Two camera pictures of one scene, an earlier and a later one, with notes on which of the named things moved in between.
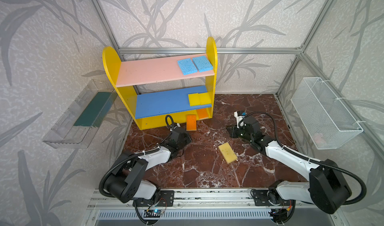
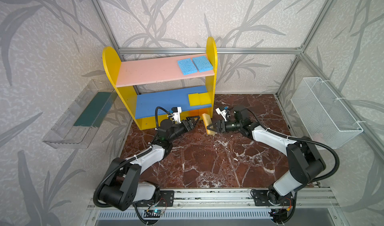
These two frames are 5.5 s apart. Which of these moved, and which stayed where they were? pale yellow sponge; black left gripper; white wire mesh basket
Moved: pale yellow sponge; black left gripper
Stayed: white wire mesh basket
